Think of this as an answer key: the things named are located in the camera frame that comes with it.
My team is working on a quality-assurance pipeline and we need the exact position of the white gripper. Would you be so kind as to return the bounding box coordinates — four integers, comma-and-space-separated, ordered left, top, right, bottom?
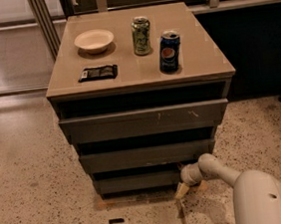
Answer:
174, 163, 203, 199

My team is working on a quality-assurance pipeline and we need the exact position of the grey bottom drawer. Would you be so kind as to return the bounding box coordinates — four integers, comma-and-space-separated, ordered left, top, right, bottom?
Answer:
94, 170, 180, 195

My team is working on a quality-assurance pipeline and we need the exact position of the grey drawer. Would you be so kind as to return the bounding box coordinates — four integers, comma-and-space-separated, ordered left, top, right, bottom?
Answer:
80, 138, 215, 173
94, 170, 180, 195
60, 99, 228, 144

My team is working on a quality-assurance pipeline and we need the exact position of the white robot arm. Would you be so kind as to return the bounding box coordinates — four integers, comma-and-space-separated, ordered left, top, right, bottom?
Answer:
175, 153, 281, 224

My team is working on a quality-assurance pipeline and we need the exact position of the grey middle drawer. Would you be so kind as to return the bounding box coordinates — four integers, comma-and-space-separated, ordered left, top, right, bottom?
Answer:
80, 138, 215, 173

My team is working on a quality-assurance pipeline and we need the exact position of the grey top drawer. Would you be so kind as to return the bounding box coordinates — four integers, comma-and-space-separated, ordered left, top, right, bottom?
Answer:
60, 99, 228, 144

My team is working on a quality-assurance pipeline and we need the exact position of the grey drawer cabinet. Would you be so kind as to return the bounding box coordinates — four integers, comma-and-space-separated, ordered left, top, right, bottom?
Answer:
37, 0, 248, 205

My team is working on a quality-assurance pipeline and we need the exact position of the blue pepsi can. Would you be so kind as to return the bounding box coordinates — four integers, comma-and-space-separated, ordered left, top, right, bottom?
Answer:
159, 30, 180, 74

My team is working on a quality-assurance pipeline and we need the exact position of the black snack packet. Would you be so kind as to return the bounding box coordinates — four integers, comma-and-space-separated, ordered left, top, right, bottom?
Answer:
78, 65, 119, 83

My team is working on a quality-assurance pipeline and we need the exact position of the green soda can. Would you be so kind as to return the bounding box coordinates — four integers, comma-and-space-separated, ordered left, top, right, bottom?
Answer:
132, 16, 151, 56

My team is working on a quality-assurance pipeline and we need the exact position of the white bowl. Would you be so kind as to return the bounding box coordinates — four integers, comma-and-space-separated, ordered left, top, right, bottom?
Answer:
74, 29, 114, 54

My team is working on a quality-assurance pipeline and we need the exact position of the metal frame post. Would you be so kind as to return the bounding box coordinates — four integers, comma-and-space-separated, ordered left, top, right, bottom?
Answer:
28, 0, 60, 60

